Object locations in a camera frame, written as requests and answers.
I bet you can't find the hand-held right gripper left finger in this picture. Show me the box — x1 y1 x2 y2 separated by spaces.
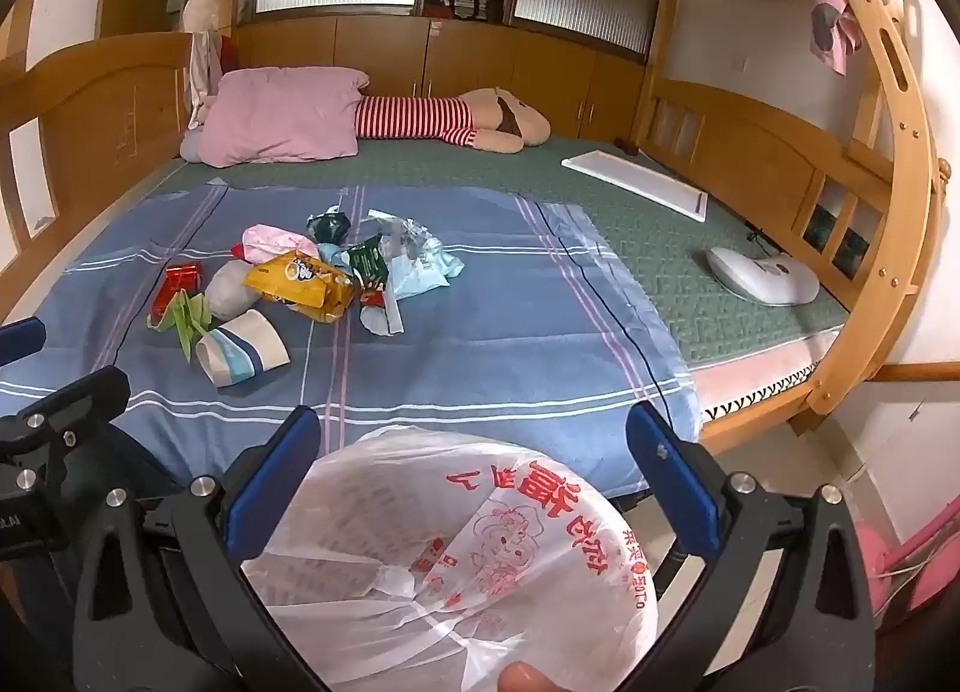
71 403 331 692

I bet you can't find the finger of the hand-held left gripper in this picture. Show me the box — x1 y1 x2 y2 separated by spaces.
0 368 130 461
0 317 46 367

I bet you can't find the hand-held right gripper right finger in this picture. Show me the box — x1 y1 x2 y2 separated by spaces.
592 401 878 692

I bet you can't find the white and blue paper cup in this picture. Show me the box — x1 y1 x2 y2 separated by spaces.
195 309 292 389

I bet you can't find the green paper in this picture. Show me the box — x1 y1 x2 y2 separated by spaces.
148 291 216 363

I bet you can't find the red snack packet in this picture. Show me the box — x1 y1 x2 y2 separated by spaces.
152 263 205 324

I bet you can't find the bin with white plastic liner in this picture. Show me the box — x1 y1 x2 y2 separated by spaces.
240 426 661 692

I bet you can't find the yellow snack bag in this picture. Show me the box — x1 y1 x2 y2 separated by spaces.
243 249 358 325

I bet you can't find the pink plastic packet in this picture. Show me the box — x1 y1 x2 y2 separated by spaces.
240 222 322 267

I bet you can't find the green printed packet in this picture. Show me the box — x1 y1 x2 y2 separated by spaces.
346 234 389 293

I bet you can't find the dark green wrapper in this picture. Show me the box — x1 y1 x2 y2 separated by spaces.
306 207 353 244

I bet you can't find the clear plastic wrapper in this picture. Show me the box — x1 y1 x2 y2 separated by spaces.
366 208 445 260

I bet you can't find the person's right hand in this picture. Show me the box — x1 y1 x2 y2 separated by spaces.
499 662 556 692

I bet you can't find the pink patterned mattress pad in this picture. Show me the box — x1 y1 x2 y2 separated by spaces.
688 327 842 425

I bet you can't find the pink fan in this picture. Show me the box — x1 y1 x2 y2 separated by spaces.
850 503 960 642

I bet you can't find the white handheld mite cleaner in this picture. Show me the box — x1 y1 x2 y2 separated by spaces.
704 244 821 308

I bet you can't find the white low cabinet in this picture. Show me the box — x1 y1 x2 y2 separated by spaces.
829 362 960 520

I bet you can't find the green woven bed mat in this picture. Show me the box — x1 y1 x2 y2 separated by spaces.
142 133 853 368

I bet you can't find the blue plaid blanket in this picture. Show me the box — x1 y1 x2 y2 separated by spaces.
0 182 703 506

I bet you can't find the white flat board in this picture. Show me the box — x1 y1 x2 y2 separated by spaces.
562 148 710 223

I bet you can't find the white hanging cloth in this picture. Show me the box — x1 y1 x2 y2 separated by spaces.
187 31 224 110

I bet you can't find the pink pillow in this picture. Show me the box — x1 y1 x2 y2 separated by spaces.
199 66 371 167

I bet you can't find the striped plush toy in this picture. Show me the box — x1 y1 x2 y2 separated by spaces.
352 86 552 157

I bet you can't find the curved wooden ladder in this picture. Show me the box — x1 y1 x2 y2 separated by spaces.
787 0 947 436

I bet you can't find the pink hanging cloth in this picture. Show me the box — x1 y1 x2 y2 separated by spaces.
809 0 865 76

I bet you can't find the wooden bunk bed frame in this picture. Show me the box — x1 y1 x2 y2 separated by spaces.
0 0 960 438

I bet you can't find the wooden wall cabinet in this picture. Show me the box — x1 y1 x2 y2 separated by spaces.
231 13 655 140

